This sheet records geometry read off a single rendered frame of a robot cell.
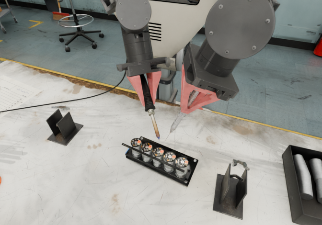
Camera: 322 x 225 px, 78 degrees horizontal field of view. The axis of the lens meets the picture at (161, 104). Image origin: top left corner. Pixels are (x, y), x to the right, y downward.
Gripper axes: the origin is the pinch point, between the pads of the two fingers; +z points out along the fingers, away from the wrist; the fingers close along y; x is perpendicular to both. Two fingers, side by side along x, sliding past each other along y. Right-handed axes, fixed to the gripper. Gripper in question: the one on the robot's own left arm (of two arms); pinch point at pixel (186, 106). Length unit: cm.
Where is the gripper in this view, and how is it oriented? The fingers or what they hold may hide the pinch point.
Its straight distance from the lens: 35.8
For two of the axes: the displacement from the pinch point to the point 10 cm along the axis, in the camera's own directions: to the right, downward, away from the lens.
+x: 9.4, 2.7, 2.2
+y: -0.2, 6.7, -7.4
